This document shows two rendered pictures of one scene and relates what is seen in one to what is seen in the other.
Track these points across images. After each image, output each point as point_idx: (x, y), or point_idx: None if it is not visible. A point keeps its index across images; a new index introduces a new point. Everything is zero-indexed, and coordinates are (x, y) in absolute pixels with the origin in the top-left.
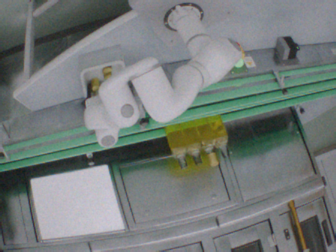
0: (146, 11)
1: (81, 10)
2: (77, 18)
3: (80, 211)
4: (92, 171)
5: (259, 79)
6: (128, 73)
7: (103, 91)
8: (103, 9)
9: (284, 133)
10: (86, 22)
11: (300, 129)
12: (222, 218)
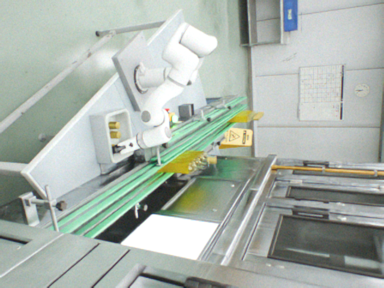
0: (125, 67)
1: (3, 182)
2: (0, 194)
3: (174, 243)
4: (147, 222)
5: (191, 124)
6: (180, 27)
7: (171, 44)
8: (24, 180)
9: (220, 162)
10: (11, 200)
11: (225, 156)
12: (254, 187)
